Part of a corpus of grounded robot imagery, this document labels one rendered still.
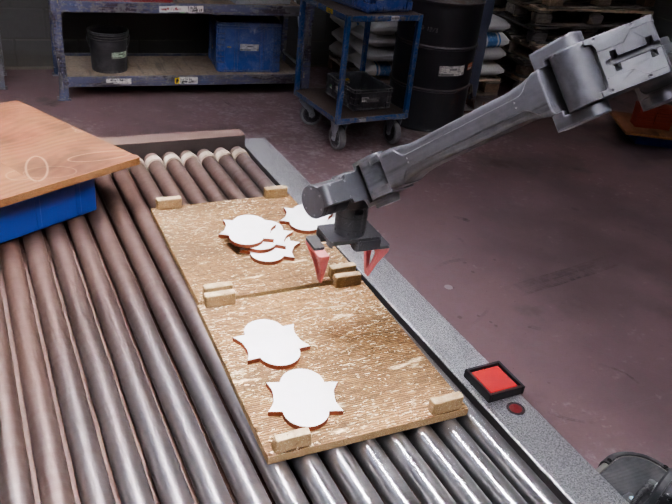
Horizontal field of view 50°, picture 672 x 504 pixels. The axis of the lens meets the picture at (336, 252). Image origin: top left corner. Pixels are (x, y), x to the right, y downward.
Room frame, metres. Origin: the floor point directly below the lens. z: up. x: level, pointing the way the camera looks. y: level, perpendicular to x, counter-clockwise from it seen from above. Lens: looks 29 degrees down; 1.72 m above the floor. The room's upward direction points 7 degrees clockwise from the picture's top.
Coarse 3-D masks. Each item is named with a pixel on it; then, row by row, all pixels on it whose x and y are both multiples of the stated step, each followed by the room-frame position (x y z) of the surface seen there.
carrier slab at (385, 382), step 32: (320, 288) 1.23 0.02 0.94; (352, 288) 1.25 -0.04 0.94; (224, 320) 1.09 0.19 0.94; (288, 320) 1.11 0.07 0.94; (320, 320) 1.12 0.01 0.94; (352, 320) 1.13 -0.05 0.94; (384, 320) 1.15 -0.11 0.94; (224, 352) 0.99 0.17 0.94; (320, 352) 1.02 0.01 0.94; (352, 352) 1.04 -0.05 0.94; (384, 352) 1.05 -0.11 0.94; (416, 352) 1.06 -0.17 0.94; (256, 384) 0.92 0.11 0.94; (352, 384) 0.95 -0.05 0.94; (384, 384) 0.96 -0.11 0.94; (416, 384) 0.97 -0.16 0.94; (448, 384) 0.98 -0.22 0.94; (256, 416) 0.85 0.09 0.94; (352, 416) 0.87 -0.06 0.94; (384, 416) 0.88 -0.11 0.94; (416, 416) 0.89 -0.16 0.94; (448, 416) 0.90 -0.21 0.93; (320, 448) 0.80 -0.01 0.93
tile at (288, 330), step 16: (256, 320) 1.09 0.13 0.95; (272, 320) 1.09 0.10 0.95; (240, 336) 1.03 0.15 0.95; (256, 336) 1.04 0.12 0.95; (272, 336) 1.04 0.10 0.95; (288, 336) 1.05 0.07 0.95; (256, 352) 0.99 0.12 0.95; (272, 352) 1.00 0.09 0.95; (288, 352) 1.00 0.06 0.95; (272, 368) 0.96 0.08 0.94
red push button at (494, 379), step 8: (488, 368) 1.04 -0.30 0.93; (496, 368) 1.05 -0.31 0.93; (480, 376) 1.02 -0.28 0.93; (488, 376) 1.02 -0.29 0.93; (496, 376) 1.02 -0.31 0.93; (504, 376) 1.03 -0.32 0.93; (488, 384) 1.00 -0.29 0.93; (496, 384) 1.00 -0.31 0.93; (504, 384) 1.00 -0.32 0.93; (512, 384) 1.01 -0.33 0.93
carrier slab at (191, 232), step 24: (168, 216) 1.47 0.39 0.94; (192, 216) 1.48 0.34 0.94; (216, 216) 1.49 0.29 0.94; (264, 216) 1.52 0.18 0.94; (168, 240) 1.36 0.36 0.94; (192, 240) 1.37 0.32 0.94; (216, 240) 1.38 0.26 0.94; (192, 264) 1.27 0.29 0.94; (216, 264) 1.28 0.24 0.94; (240, 264) 1.29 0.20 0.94; (288, 264) 1.31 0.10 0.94; (312, 264) 1.33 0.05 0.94; (192, 288) 1.18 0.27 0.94; (240, 288) 1.20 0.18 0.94; (264, 288) 1.21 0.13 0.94; (288, 288) 1.23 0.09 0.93
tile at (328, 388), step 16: (272, 384) 0.91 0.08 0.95; (288, 384) 0.92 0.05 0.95; (304, 384) 0.92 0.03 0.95; (320, 384) 0.93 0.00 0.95; (336, 384) 0.93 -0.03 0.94; (288, 400) 0.88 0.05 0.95; (304, 400) 0.88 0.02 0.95; (320, 400) 0.89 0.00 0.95; (288, 416) 0.84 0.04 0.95; (304, 416) 0.85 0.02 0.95; (320, 416) 0.85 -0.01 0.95
